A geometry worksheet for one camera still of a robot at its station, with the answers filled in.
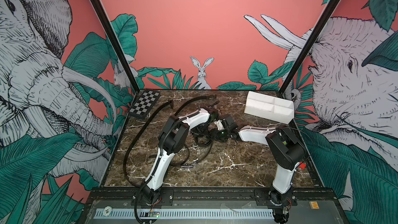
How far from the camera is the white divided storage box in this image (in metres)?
1.06

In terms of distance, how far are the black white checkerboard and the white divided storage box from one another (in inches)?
26.8

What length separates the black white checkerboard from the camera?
1.05 metres
